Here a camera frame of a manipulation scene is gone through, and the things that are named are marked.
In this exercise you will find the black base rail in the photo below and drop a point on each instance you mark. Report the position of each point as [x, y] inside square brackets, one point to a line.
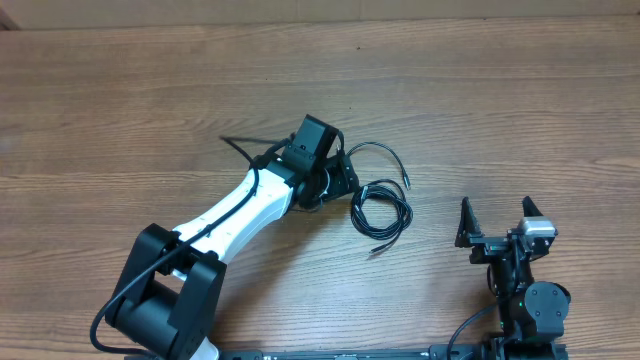
[435, 352]

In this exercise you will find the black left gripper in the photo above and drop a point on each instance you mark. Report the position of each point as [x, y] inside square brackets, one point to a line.
[345, 179]

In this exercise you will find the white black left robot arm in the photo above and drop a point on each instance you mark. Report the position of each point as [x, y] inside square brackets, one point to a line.
[166, 296]

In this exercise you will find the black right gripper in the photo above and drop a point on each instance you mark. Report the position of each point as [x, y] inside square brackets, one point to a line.
[488, 245]

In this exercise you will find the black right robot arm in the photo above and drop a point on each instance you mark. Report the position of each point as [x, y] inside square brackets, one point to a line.
[531, 312]

